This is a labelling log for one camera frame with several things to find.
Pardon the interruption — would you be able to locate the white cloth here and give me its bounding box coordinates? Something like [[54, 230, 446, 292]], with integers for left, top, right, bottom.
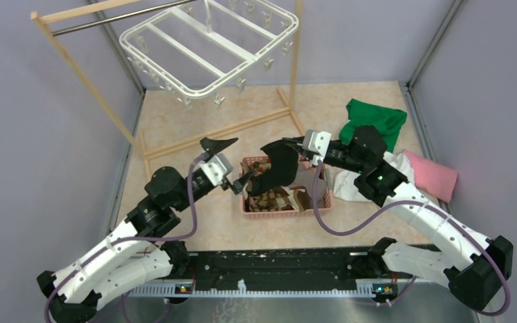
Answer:
[[333, 150, 416, 204]]

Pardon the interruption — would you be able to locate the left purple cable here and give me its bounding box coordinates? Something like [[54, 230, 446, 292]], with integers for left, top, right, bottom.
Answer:
[[43, 151, 210, 323]]

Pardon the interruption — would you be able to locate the brown striped sock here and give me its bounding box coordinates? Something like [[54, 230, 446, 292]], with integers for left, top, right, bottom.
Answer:
[[246, 186, 312, 212]]

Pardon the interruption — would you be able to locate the pink cloth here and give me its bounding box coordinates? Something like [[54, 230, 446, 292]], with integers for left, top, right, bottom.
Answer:
[[403, 149, 458, 203]]

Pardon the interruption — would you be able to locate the pink plastic basket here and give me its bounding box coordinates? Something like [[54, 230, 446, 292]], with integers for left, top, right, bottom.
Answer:
[[239, 156, 335, 219]]

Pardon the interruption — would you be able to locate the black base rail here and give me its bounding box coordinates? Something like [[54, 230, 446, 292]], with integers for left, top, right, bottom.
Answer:
[[182, 247, 411, 294]]

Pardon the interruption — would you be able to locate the grey cloth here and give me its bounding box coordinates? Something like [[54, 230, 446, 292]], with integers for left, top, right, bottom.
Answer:
[[292, 161, 326, 207]]

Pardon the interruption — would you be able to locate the white clip hanger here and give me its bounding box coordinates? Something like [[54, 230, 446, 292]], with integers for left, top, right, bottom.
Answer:
[[119, 1, 299, 106]]

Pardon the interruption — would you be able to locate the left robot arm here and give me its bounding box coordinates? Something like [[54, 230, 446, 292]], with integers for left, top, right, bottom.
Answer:
[[37, 137, 254, 322]]

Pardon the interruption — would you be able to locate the metal rack rod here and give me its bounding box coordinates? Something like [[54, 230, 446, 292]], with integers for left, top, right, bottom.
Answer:
[[52, 0, 195, 36]]

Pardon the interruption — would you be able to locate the wooden drying rack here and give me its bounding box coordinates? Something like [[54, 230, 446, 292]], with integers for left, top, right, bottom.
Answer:
[[30, 1, 304, 171]]

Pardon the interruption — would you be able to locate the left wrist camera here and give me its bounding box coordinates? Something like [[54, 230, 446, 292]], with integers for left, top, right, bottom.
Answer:
[[199, 153, 233, 186]]

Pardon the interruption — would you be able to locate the green cloth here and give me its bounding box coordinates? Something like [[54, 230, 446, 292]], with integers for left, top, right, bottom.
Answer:
[[338, 99, 408, 153]]

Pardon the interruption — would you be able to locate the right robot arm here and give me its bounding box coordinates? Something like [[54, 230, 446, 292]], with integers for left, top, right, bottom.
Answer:
[[284, 126, 514, 316]]

